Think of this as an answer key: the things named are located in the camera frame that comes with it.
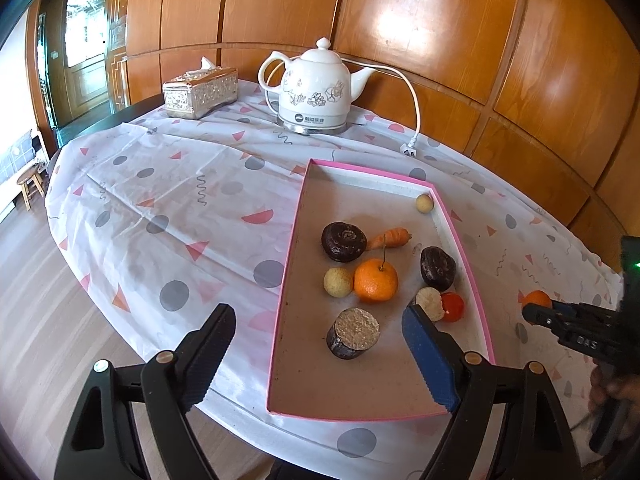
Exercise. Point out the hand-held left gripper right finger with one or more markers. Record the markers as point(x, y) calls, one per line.
point(430, 360)

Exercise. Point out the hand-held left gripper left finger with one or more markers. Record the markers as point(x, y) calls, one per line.
point(205, 360)

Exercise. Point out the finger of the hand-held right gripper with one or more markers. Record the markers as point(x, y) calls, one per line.
point(567, 306)
point(540, 315)

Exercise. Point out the small orange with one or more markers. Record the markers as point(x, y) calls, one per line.
point(537, 298)

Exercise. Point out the red cherry tomato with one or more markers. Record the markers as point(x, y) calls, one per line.
point(454, 307)

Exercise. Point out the dark water chestnut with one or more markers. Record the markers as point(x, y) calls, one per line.
point(343, 241)
point(437, 268)

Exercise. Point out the large orange with stem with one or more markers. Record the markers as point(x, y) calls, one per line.
point(376, 282)

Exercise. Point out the pink shallow cardboard tray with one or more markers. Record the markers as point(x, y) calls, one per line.
point(325, 380)

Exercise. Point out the yellow longan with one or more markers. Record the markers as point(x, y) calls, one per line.
point(425, 202)
point(338, 281)

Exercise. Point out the small orange carrot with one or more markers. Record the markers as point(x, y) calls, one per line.
point(392, 237)

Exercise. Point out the person's right hand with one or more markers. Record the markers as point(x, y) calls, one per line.
point(597, 385)

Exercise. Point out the white patterned tablecloth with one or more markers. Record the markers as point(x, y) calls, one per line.
point(175, 210)

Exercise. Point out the silver kettle base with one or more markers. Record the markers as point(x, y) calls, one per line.
point(312, 130)

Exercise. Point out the small wooden stool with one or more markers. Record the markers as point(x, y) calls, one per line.
point(29, 176)

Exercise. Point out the silver ornate tissue box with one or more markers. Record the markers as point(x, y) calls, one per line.
point(200, 92)

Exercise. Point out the blue checked bench cushion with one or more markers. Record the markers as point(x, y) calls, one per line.
point(15, 155)

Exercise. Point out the white floral ceramic kettle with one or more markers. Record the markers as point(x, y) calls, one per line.
point(312, 85)

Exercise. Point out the wooden glazed door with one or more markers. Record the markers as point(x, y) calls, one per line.
point(85, 85)

